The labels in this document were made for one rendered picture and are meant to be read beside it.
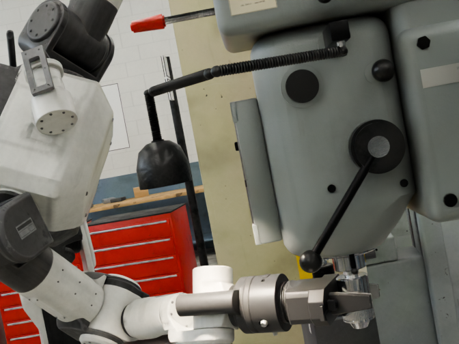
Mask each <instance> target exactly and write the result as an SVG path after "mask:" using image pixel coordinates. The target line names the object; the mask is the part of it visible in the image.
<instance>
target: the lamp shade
mask: <svg viewBox="0 0 459 344"><path fill-rule="evenodd" d="M136 171H137V178H138V182H139V189H140V190H148V189H153V188H161V187H165V186H171V185H175V184H181V183H185V182H189V181H191V180H192V177H191V170H190V166H189V161H188V159H187V157H186V155H185V153H184V152H183V150H182V148H181V146H180V145H178V144H177V143H174V142H173V141H170V140H164V139H161V140H156V141H151V143H148V144H147V145H145V146H144V148H143V149H142V150H141V151H140V152H139V153H138V159H137V169H136Z"/></svg>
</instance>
